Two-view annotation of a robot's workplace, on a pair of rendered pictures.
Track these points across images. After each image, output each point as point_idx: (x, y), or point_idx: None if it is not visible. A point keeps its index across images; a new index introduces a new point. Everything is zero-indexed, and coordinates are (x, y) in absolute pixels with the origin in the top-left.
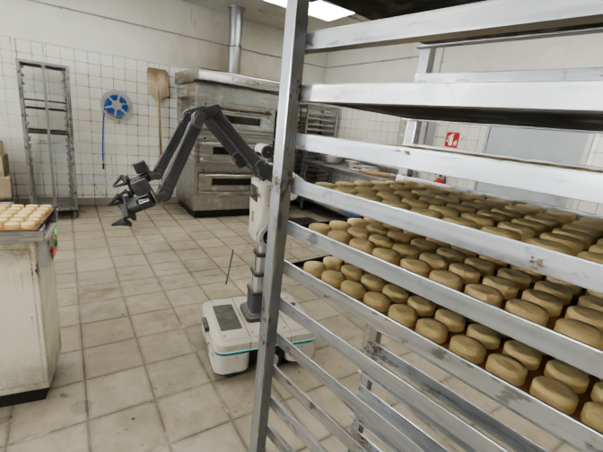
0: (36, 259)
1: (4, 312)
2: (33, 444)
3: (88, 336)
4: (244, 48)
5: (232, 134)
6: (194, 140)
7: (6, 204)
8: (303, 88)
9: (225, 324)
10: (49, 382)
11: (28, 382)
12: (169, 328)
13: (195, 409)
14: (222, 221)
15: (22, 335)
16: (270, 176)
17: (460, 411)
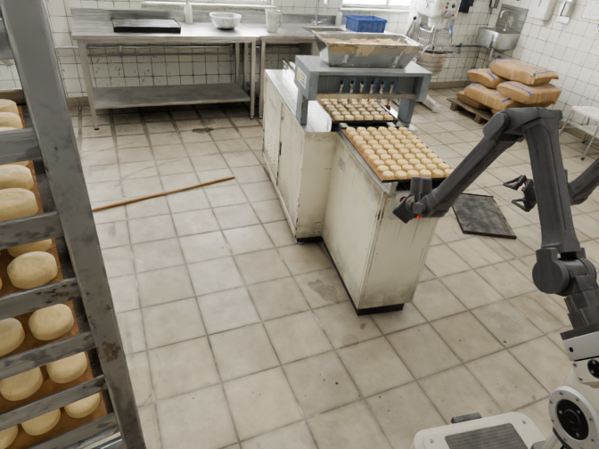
0: (381, 207)
1: (361, 232)
2: (311, 322)
3: (449, 322)
4: None
5: (538, 174)
6: (483, 155)
7: (435, 156)
8: (22, 92)
9: (464, 443)
10: (359, 306)
11: (353, 292)
12: (496, 396)
13: (350, 441)
14: None
15: (360, 257)
16: (551, 291)
17: None
